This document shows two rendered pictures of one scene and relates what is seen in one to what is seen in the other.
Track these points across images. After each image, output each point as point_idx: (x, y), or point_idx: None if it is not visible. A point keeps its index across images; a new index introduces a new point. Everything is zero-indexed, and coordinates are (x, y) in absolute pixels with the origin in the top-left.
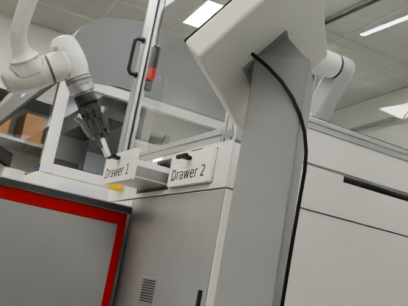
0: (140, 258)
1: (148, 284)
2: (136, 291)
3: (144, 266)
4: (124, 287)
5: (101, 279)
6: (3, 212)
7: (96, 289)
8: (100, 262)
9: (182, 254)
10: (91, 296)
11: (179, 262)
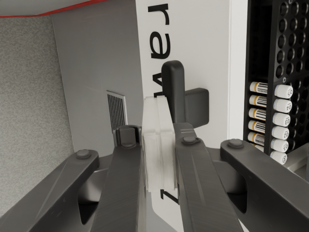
0: (136, 71)
1: (121, 118)
2: (111, 74)
3: (132, 93)
4: (106, 20)
5: (71, 3)
6: None
7: (60, 5)
8: (73, 0)
9: (154, 213)
10: (50, 6)
11: (147, 204)
